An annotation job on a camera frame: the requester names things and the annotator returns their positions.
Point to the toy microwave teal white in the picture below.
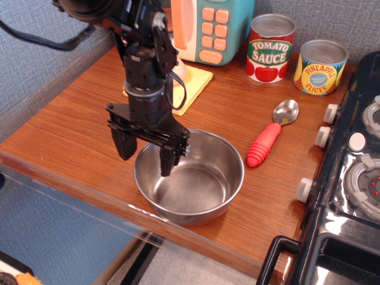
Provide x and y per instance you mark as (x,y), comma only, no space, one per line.
(208,32)

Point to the stainless steel pot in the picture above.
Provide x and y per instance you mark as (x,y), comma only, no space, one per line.
(200,188)

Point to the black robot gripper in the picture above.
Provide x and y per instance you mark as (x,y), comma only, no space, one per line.
(148,116)

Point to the black toy stove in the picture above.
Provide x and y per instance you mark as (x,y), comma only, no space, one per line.
(339,241)

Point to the tomato sauce can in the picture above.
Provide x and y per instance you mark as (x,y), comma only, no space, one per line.
(269,47)

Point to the pineapple slices can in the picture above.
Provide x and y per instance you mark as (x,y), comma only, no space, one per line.
(320,67)

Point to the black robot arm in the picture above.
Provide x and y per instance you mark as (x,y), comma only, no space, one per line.
(148,56)

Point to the spoon with red handle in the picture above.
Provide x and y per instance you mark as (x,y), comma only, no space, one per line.
(285,113)

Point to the yellow folded cloth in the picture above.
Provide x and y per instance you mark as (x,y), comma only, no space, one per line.
(195,81)

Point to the orange object bottom left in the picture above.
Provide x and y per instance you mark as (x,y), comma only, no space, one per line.
(27,279)

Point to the white egg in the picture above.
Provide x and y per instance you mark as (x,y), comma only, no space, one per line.
(180,69)

